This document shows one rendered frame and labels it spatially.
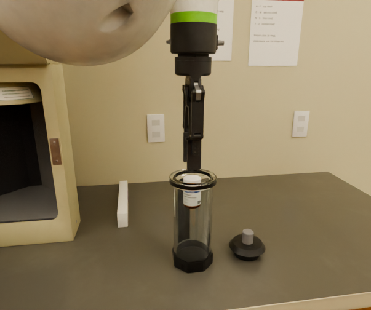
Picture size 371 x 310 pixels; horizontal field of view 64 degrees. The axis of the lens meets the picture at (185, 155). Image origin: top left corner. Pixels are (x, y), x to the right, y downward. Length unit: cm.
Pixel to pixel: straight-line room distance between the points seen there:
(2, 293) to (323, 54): 133
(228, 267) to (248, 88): 75
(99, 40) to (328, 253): 80
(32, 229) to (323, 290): 73
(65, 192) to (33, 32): 69
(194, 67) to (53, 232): 58
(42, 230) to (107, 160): 46
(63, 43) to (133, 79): 101
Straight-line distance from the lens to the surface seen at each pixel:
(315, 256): 87
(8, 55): 76
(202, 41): 59
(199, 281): 73
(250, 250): 77
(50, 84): 78
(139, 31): 18
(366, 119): 158
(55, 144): 80
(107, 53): 19
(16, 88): 85
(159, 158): 125
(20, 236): 93
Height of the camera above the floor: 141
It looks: 17 degrees down
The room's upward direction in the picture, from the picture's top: straight up
